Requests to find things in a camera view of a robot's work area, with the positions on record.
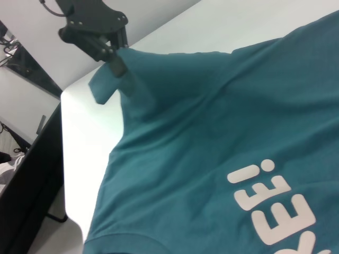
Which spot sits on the black strip along wall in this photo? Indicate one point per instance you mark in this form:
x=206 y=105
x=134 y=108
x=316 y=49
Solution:
x=34 y=71

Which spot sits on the small grey flat object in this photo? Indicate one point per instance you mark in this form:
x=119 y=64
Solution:
x=40 y=125

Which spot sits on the teal T-shirt with white print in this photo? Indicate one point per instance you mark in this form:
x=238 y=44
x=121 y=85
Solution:
x=212 y=132

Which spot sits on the white and black cloth pile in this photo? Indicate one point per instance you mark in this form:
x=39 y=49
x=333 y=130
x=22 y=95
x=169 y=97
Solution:
x=10 y=169

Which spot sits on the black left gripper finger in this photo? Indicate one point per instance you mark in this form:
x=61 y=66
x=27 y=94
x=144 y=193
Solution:
x=119 y=38
x=90 y=42

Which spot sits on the black side table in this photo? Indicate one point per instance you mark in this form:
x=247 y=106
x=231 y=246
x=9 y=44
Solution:
x=31 y=172

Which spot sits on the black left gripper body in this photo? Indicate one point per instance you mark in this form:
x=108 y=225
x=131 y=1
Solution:
x=90 y=13

